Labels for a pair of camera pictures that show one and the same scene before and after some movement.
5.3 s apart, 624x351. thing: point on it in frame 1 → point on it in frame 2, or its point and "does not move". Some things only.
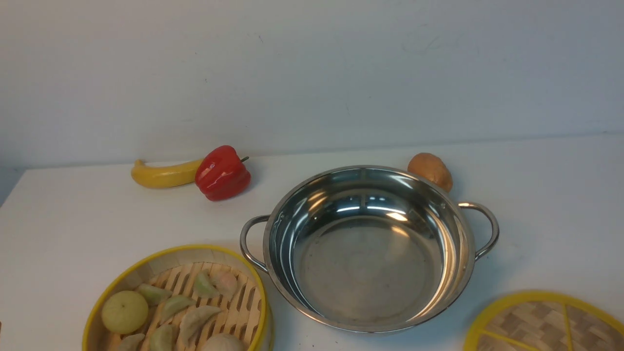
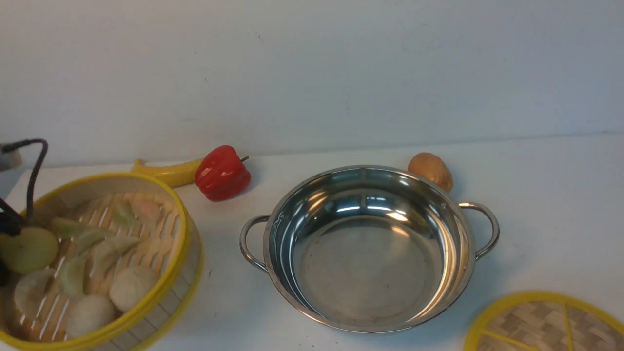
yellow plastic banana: x=165 y=176 does not move
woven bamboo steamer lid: x=544 y=321 does not move
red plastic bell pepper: x=221 y=175 does not move
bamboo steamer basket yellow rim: x=179 y=297 → x=129 y=261
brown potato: x=431 y=167 does not move
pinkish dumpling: x=225 y=283 → x=149 y=211
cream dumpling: x=192 y=320 → x=107 y=250
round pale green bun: x=125 y=312 → x=33 y=249
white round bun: x=223 y=342 → x=129 y=287
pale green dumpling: x=203 y=286 → x=123 y=214
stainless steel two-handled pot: x=369 y=249 does not move
